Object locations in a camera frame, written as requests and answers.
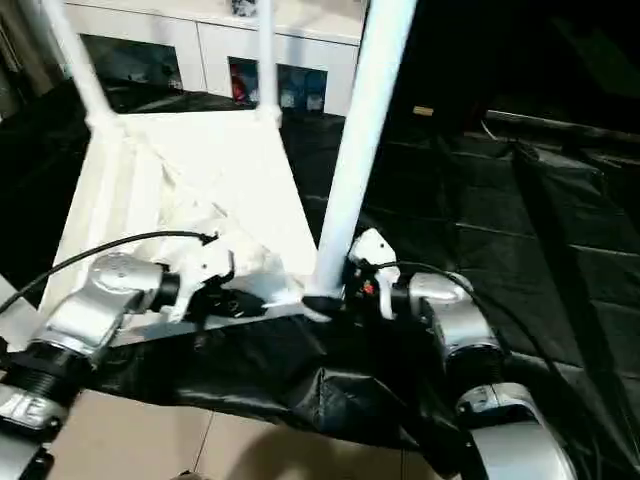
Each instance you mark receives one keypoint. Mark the red container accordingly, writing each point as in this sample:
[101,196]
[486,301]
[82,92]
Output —
[236,82]

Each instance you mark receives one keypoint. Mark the white plastic table leg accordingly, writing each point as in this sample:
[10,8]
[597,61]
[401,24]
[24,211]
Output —
[10,315]
[360,125]
[80,65]
[266,55]

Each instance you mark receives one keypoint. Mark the small yellow label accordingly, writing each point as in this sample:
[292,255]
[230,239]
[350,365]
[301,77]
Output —
[422,110]

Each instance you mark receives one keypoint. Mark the white plastic table top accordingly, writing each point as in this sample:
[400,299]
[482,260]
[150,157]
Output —
[125,190]

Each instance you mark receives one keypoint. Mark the grey tripod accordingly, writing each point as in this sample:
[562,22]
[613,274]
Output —
[25,50]

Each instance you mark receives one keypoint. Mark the clear bag of dark parts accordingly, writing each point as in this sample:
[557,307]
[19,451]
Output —
[245,6]

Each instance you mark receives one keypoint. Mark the white jar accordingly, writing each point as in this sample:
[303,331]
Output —
[287,97]
[314,100]

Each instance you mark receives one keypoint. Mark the grey rounded robot part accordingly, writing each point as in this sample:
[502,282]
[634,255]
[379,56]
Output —
[189,475]

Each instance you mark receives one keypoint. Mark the dark metal bar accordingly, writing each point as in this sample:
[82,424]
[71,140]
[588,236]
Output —
[565,127]

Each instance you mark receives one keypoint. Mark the white sideboard cabinet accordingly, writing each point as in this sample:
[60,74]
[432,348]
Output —
[200,35]

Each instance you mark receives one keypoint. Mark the black backdrop cloth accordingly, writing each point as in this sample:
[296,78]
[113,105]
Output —
[525,50]

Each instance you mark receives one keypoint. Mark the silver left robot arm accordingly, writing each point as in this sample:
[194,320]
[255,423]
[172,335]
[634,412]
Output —
[100,295]

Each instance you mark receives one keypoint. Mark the black plastic mat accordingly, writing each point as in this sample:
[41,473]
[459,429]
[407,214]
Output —
[500,225]

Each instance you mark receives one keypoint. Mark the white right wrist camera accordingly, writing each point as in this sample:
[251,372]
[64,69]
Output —
[372,247]

